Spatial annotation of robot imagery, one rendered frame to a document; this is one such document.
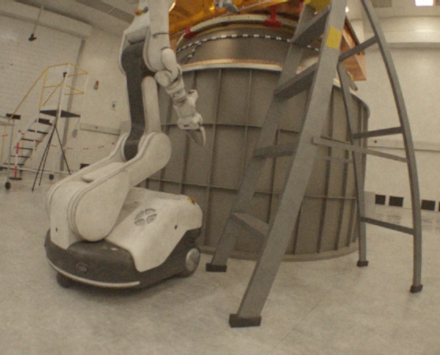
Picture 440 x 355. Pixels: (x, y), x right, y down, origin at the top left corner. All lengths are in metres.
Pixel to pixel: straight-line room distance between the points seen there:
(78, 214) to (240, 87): 1.20
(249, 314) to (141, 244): 0.42
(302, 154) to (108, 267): 0.71
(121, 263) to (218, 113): 1.10
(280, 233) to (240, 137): 0.89
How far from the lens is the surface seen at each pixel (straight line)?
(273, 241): 0.83
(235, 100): 1.66
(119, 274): 0.90
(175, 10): 2.88
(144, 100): 1.15
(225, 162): 1.60
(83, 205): 0.90
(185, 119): 1.06
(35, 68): 9.28
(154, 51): 0.98
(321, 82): 0.97
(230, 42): 1.99
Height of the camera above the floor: 0.49
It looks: 1 degrees down
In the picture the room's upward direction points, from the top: 6 degrees clockwise
